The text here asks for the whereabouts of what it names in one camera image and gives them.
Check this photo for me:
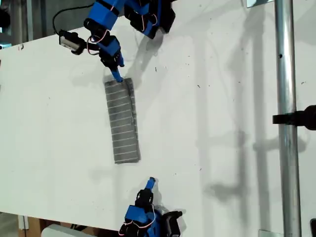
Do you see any grey striped towel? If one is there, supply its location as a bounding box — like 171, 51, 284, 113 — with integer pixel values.
104, 77, 142, 164

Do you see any white box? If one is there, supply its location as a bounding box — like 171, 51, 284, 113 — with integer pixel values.
40, 223, 96, 237

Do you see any black round object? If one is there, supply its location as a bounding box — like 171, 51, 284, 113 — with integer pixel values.
0, 8, 11, 28

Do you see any black clamp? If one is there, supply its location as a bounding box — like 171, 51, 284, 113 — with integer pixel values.
272, 105, 316, 131

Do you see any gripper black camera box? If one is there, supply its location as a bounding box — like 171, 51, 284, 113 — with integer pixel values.
163, 210, 184, 237
58, 29, 86, 55

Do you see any camera black cable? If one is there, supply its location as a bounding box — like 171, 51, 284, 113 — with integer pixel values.
53, 3, 96, 34

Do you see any steel post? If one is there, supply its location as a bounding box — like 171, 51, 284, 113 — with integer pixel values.
274, 0, 303, 237

